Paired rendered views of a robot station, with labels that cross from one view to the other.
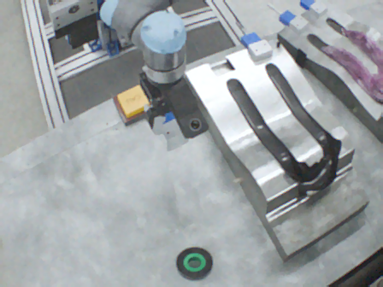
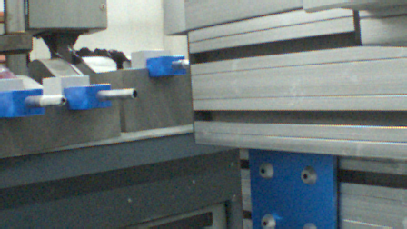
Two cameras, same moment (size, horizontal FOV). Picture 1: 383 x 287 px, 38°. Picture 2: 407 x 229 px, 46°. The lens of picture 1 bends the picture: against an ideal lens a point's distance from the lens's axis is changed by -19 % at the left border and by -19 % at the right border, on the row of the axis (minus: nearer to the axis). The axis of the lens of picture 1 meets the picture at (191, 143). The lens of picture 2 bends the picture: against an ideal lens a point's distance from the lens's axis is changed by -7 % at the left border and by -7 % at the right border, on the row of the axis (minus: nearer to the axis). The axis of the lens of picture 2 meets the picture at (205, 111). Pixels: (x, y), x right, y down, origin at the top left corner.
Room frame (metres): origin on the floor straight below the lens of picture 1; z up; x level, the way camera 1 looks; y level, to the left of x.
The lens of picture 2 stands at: (1.65, -0.28, 0.86)
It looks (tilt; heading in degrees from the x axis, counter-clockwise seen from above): 3 degrees down; 166
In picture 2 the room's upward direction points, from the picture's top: 4 degrees counter-clockwise
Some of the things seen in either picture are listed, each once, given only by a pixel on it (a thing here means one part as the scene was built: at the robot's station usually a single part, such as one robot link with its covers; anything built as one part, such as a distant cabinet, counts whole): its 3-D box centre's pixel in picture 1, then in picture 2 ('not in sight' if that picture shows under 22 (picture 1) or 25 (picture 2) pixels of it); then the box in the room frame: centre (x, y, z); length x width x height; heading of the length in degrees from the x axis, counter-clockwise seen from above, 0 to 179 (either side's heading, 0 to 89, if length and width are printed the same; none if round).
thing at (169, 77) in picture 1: (163, 63); not in sight; (0.66, 0.05, 1.17); 0.08 x 0.08 x 0.05
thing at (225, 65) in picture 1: (220, 70); not in sight; (0.84, -0.07, 0.87); 0.05 x 0.05 x 0.04; 27
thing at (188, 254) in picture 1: (194, 264); not in sight; (0.38, -0.01, 0.82); 0.08 x 0.08 x 0.04
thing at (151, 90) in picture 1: (164, 82); not in sight; (0.67, 0.05, 1.09); 0.09 x 0.08 x 0.12; 27
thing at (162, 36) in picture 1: (162, 38); not in sight; (0.67, 0.05, 1.25); 0.09 x 0.08 x 0.11; 46
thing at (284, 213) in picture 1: (287, 141); (112, 86); (0.65, -0.21, 0.87); 0.50 x 0.26 x 0.14; 27
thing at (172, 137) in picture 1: (163, 116); not in sight; (0.68, 0.06, 0.93); 0.13 x 0.05 x 0.05; 27
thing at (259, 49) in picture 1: (250, 39); (170, 65); (0.92, -0.15, 0.89); 0.13 x 0.05 x 0.05; 27
